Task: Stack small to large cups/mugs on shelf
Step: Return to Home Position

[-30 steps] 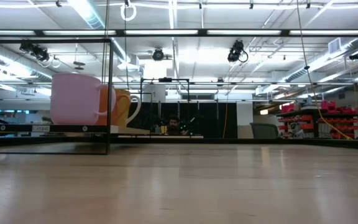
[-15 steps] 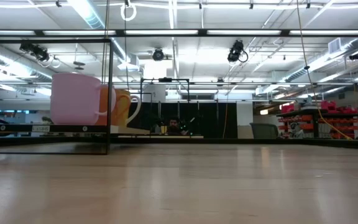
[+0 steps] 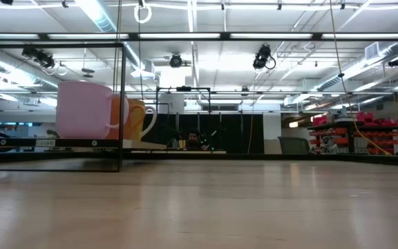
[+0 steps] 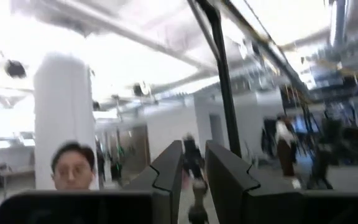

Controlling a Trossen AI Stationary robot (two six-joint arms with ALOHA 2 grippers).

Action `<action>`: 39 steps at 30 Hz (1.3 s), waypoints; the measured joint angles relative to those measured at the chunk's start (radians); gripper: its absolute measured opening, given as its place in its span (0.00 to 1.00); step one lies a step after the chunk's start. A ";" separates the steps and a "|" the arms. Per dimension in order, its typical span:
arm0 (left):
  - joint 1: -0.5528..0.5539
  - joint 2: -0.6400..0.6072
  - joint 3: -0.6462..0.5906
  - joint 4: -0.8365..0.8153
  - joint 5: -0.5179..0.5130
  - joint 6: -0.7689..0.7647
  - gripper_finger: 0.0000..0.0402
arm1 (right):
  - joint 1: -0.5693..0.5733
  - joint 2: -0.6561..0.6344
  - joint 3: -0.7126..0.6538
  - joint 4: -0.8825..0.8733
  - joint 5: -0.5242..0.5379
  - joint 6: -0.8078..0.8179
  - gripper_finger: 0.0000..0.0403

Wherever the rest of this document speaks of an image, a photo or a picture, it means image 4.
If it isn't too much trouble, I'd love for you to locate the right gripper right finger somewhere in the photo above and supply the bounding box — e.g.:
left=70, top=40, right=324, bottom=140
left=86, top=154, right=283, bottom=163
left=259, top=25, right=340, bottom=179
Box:
left=206, top=140, right=358, bottom=224

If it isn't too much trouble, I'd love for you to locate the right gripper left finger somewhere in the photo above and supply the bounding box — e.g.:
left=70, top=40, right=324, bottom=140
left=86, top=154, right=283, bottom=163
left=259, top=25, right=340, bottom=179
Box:
left=0, top=140, right=185, bottom=224

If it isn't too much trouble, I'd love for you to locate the person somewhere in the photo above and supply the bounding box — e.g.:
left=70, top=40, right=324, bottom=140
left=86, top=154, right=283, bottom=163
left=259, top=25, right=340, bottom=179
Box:
left=273, top=115, right=303, bottom=190
left=181, top=133, right=210, bottom=224

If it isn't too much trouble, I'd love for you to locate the dark-haired person's head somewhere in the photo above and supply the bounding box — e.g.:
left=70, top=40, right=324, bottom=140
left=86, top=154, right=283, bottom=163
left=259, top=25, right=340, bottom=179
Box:
left=50, top=141, right=96, bottom=191

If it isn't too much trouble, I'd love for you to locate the white building pillar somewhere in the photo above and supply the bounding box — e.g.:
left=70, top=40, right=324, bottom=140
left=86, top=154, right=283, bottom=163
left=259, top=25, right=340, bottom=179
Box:
left=33, top=53, right=99, bottom=191

